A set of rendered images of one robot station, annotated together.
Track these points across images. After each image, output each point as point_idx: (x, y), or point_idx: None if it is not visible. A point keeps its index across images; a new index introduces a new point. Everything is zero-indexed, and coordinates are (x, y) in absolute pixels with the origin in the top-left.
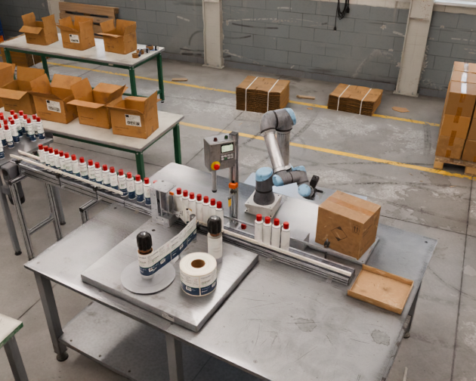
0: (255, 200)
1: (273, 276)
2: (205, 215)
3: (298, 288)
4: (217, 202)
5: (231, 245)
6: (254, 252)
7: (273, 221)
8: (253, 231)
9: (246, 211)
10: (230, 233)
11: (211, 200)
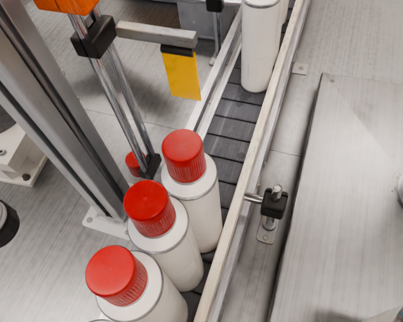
0: (2, 121)
1: (368, 47)
2: (178, 306)
3: (384, 0)
4: (180, 152)
5: (307, 158)
6: (280, 109)
7: (93, 94)
8: (160, 133)
9: (31, 177)
10: (253, 164)
11: (164, 208)
